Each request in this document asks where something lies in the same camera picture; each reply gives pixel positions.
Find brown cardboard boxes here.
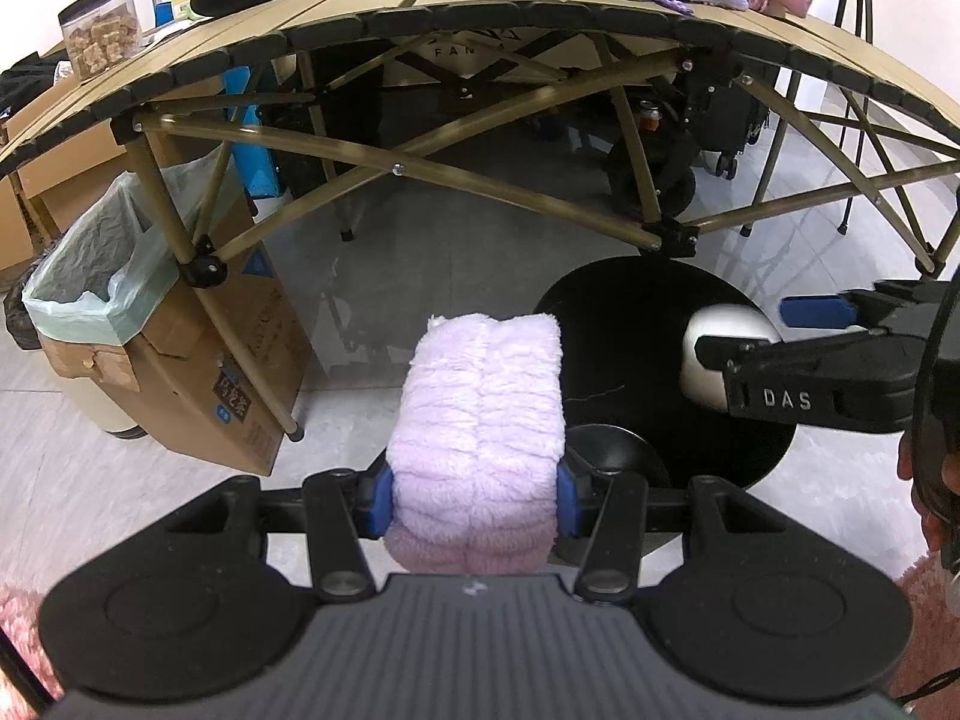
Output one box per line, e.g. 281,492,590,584
0,75,128,271

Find black plastic bag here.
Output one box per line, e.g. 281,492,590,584
4,285,42,350

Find pale green plastic bag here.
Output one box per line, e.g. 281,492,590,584
22,165,226,350

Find black wheel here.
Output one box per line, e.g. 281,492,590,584
606,139,698,220

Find black suitcase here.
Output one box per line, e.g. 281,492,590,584
679,52,773,181

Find cream round bin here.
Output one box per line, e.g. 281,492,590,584
64,379,147,440

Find black round stand base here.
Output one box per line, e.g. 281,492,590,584
531,256,797,492

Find clear plastic snack jar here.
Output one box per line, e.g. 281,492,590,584
58,0,143,80

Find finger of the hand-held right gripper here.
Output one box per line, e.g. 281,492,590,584
780,279,932,334
694,331,929,434

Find white round container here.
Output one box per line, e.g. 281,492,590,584
679,302,782,412

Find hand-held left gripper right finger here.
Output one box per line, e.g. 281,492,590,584
556,452,785,605

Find black tripod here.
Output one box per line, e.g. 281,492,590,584
801,0,901,237

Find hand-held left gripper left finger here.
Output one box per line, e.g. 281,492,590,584
160,461,396,604

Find tan folding table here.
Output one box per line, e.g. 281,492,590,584
0,0,960,443

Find lined cardboard box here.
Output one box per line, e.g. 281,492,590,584
37,157,316,477

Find lavender fluffy cloth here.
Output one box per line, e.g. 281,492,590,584
382,313,565,575

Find dark cloth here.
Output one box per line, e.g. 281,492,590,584
0,52,65,117

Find blue plastic board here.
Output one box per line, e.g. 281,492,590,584
225,67,293,200

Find person's right hand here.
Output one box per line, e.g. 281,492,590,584
896,431,950,552

